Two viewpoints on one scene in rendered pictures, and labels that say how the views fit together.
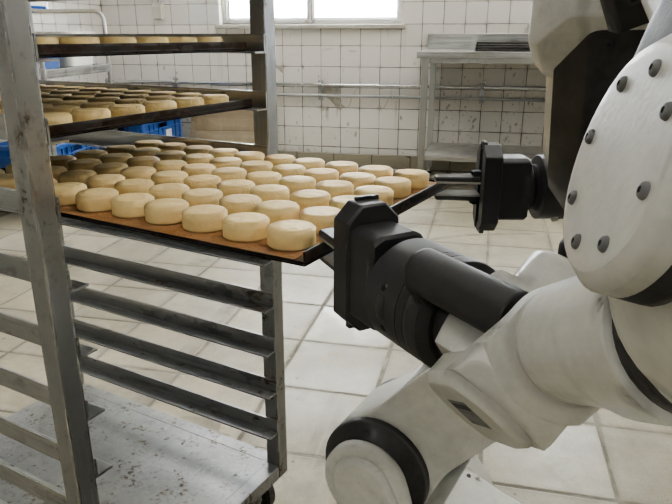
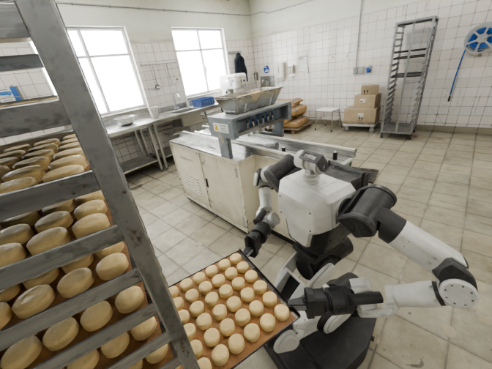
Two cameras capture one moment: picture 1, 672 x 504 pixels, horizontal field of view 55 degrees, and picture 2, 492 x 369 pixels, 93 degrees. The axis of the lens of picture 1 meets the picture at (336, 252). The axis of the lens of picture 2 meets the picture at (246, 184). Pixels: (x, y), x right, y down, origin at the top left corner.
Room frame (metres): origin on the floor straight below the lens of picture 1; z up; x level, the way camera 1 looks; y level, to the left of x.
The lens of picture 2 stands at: (0.41, 0.50, 1.52)
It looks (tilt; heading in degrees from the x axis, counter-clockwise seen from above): 27 degrees down; 302
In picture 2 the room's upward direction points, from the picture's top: 8 degrees counter-clockwise
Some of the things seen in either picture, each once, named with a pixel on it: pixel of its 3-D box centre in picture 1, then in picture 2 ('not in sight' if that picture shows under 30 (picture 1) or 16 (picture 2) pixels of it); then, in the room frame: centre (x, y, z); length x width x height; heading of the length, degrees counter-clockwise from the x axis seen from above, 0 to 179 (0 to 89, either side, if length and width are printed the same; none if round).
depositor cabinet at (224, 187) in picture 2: not in sight; (230, 173); (1.88, -1.54, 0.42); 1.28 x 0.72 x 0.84; 161
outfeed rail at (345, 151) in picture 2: not in sight; (257, 136); (1.49, -1.56, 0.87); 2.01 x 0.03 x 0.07; 161
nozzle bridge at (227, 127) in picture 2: not in sight; (252, 127); (1.43, -1.39, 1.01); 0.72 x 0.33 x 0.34; 71
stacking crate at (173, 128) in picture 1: (139, 131); not in sight; (4.78, 1.46, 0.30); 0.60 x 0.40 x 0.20; 167
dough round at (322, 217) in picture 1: (321, 220); (269, 299); (0.68, 0.02, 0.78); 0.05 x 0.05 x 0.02
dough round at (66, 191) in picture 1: (66, 193); not in sight; (0.80, 0.34, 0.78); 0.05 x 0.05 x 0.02
